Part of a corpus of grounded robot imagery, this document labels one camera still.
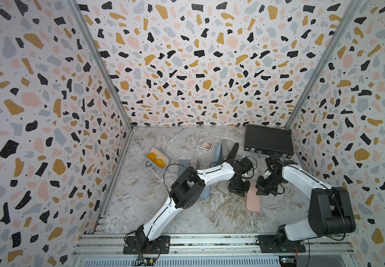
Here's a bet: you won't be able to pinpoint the pink glasses case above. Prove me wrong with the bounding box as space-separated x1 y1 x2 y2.
246 188 261 212

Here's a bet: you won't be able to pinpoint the case with purple glasses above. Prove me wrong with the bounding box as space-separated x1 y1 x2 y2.
200 186 211 199

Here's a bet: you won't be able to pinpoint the grey case with glasses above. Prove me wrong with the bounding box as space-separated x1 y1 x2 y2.
220 139 230 161

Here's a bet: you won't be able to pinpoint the blue case brown lining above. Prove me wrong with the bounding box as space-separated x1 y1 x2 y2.
212 143 221 164

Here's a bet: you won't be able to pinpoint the grey case mint lining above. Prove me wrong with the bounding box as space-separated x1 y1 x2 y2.
177 159 190 177

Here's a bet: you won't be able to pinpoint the mint glasses case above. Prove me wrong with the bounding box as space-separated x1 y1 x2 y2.
191 160 200 170

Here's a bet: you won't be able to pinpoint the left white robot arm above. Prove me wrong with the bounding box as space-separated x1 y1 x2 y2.
135 158 254 248

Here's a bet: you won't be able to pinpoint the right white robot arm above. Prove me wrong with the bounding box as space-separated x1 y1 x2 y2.
256 154 356 246

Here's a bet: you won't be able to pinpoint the black briefcase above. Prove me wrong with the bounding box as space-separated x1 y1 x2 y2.
244 125 294 159

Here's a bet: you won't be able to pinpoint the playing card box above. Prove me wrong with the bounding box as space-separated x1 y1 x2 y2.
198 141 213 151

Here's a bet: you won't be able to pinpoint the yellow sunglasses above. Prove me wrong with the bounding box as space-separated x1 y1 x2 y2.
146 152 166 168

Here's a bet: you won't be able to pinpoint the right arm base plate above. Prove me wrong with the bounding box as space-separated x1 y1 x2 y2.
255 235 306 253

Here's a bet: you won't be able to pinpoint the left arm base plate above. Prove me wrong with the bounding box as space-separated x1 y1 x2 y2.
123 235 171 255

